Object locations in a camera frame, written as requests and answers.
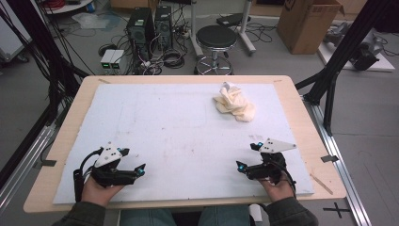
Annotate black flat device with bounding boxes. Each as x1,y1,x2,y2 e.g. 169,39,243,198
215,12,252,28

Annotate loose black floor cables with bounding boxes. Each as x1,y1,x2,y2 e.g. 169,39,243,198
249,21,278,44

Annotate person's right leg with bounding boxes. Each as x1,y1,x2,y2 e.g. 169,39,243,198
197,204,251,226

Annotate person's leg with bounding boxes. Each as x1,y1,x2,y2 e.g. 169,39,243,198
197,204,251,226
120,208,179,226

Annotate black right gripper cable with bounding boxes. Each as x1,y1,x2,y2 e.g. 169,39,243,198
269,159,297,199

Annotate black round stool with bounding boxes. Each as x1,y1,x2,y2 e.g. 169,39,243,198
193,24,238,75

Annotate person's right hand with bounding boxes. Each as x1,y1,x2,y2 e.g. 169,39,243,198
258,178,296,203

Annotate white floor platform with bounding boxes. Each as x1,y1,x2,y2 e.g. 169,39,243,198
317,40,396,73

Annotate person's left hand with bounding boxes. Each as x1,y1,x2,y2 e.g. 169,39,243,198
81,176,125,208

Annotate person's left leg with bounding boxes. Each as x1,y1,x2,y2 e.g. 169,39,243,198
120,208,179,226

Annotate coiled black cable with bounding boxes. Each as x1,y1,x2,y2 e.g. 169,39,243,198
162,48,186,70
97,42,119,57

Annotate clear plastic sheet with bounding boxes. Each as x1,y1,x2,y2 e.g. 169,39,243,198
71,11,111,31

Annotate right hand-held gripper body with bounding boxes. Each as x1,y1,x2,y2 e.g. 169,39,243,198
246,137,297,183

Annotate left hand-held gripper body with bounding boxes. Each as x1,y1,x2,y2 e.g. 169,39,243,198
90,141,138,188

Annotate brown cardboard box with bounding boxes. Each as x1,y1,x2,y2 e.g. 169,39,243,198
276,0,346,56

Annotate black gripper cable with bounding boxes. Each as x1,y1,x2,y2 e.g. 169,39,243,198
72,147,104,203
269,159,297,199

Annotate cream printed towel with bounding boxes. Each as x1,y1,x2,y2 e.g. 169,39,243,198
213,81,256,123

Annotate small white power unit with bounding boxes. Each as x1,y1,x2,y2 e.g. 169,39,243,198
109,49,126,71
100,49,117,71

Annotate black computer tower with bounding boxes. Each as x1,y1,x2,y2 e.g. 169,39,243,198
126,7,156,61
154,5,174,52

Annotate grey and black machine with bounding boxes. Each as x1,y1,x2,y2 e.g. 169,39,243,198
323,21,386,72

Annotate black metal frame stand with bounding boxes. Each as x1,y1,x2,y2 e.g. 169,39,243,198
295,0,394,137
0,0,92,128

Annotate aluminium frame rail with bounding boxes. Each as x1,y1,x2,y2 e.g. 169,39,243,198
0,122,58,209
302,95,373,226

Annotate white cabinet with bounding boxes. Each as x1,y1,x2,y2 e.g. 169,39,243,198
0,0,33,64

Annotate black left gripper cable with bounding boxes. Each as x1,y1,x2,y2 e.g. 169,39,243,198
72,147,104,203

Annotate white desk leg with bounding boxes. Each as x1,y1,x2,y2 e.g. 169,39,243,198
239,0,257,57
188,0,205,59

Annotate white round table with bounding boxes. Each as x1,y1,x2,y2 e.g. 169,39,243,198
42,0,95,15

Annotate black tape cross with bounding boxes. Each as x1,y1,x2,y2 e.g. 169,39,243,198
322,202,351,219

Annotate light wooden table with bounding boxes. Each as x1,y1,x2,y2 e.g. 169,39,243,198
23,74,347,215

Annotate tan tape strip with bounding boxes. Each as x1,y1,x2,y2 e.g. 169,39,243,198
310,173,334,196

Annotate white plastic part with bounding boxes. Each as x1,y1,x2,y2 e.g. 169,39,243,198
248,203,263,226

